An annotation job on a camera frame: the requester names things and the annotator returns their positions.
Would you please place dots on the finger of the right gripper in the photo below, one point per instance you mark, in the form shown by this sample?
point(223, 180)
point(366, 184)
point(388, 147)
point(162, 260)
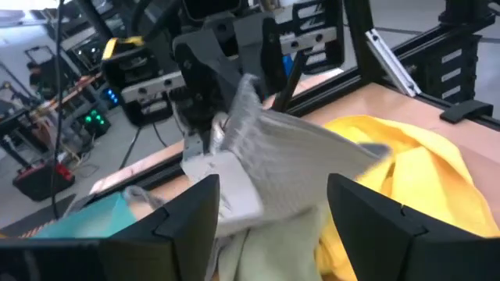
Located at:
point(275, 50)
point(203, 78)

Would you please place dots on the yellow microfiber towel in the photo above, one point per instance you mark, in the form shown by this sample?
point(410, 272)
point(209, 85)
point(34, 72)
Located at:
point(429, 183)

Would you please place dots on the black plastic frame clip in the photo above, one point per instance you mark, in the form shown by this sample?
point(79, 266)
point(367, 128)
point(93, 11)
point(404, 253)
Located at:
point(465, 111)

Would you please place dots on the black device with green lights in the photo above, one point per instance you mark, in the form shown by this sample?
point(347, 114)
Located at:
point(95, 123)

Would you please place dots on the black and red equipment case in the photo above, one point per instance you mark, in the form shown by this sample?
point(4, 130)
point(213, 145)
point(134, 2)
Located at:
point(39, 181)

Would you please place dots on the teal plastic bin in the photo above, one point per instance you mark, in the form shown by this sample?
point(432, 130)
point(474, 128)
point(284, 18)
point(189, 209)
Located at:
point(86, 220)

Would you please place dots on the light grey waffle towel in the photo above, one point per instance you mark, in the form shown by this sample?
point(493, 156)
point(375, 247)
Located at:
point(297, 156)

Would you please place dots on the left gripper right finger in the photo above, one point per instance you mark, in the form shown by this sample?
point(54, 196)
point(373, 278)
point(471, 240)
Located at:
point(390, 250)

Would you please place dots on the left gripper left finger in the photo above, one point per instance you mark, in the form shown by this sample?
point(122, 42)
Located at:
point(117, 257)

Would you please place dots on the pale green teal-edged towel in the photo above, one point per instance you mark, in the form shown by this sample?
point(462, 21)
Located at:
point(273, 253)

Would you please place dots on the silver diagonal frame brace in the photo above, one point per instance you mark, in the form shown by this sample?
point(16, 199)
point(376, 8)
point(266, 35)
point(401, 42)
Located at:
point(390, 62)

